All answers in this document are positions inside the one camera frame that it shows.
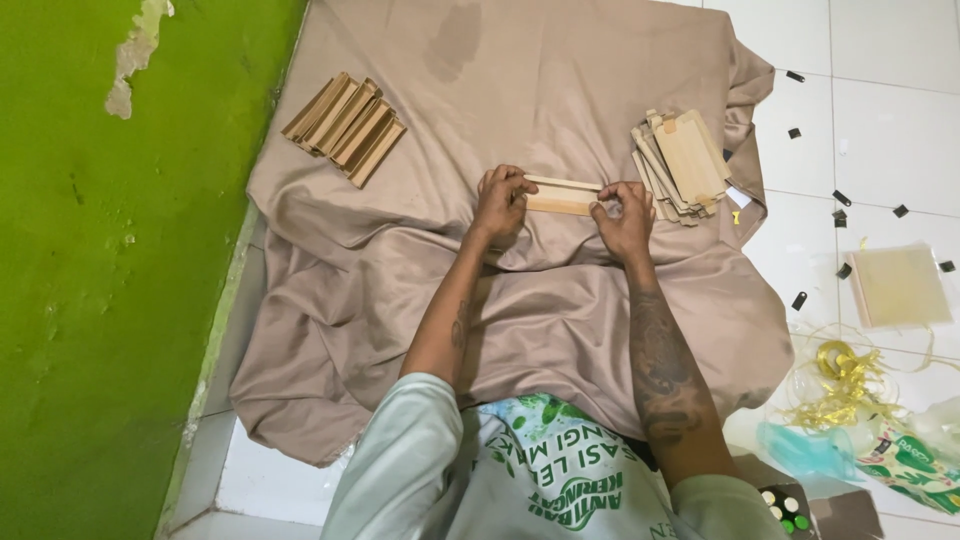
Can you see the kraft paper box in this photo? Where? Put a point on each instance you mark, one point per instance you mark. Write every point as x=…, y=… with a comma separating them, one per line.
x=561, y=198

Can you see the stack of flat kraft blanks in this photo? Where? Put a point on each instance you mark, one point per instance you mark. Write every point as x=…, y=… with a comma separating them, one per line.
x=686, y=161

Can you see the clear plastic bag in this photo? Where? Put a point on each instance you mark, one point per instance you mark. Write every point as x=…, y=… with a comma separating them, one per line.
x=941, y=420

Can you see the teal plastic bag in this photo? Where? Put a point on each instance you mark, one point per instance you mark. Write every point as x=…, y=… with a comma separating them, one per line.
x=806, y=450

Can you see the green printed plastic bag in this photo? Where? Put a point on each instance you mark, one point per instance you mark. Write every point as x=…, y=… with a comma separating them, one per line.
x=911, y=461

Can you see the beige cloth sheet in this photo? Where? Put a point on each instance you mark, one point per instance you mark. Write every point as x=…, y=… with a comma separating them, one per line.
x=570, y=90

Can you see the person's right hand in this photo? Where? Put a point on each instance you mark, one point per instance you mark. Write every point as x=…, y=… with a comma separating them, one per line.
x=628, y=229

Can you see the person's left hand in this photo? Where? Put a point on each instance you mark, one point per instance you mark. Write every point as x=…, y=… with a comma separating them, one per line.
x=496, y=217

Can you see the white paper scrap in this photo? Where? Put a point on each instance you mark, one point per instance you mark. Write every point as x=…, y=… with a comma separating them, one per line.
x=739, y=196

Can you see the brown cardboard piece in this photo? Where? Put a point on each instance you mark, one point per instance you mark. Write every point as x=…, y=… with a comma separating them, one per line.
x=847, y=519

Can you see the tangled gold ribbon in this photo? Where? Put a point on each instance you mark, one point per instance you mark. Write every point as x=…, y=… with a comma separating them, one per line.
x=847, y=397

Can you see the dark box with round caps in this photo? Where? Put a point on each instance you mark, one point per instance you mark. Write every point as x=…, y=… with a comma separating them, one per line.
x=786, y=514

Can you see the gold ribbon roll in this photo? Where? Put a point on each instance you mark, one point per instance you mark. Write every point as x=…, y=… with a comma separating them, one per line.
x=835, y=358

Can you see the clear packet of kraft sheets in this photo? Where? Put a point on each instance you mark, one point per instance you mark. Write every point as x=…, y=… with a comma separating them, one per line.
x=900, y=286

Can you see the pale green printed shirt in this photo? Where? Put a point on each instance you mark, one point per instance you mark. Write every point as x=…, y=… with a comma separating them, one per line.
x=420, y=465

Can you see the row of folded kraft boxes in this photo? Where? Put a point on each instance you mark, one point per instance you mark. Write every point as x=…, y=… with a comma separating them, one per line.
x=345, y=127

